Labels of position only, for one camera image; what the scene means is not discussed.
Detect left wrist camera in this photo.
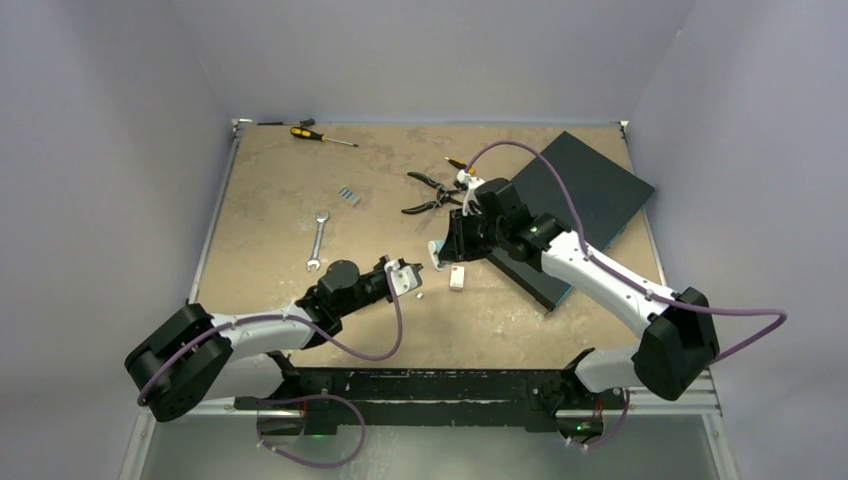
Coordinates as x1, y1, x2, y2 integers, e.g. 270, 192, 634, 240
384, 258, 423, 297

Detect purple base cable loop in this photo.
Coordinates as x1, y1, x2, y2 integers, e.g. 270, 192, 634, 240
255, 394, 369, 470

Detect silver open-end wrench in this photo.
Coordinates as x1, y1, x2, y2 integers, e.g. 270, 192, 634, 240
306, 211, 330, 272

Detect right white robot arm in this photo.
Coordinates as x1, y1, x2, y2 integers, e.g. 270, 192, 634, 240
432, 171, 720, 407

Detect black flat box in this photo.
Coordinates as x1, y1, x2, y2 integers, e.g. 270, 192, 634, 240
487, 132, 654, 311

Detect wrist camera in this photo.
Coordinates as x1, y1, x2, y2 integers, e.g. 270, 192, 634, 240
456, 169, 486, 216
384, 258, 423, 297

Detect silver stapler magazine tray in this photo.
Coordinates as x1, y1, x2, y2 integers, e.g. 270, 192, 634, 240
427, 240, 445, 271

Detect small yellow black screwdriver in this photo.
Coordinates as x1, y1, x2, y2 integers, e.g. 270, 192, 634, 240
445, 157, 475, 175

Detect small white box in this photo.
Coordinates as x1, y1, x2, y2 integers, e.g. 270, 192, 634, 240
449, 265, 465, 291

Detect silver staple strip block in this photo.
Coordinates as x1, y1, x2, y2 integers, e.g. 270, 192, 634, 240
339, 187, 360, 205

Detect black handled pliers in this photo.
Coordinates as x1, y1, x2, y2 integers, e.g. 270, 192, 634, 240
400, 171, 463, 215

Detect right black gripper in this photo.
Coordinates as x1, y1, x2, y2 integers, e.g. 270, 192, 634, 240
441, 207, 508, 263

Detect aluminium frame rail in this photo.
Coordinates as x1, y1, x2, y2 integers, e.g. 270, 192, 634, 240
556, 370, 721, 419

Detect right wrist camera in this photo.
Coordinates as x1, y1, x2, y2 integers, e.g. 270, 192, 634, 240
456, 169, 486, 216

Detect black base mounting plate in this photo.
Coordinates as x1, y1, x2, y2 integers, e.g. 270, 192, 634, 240
234, 367, 625, 435

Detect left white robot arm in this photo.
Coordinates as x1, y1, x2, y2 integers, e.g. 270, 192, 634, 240
124, 257, 423, 422

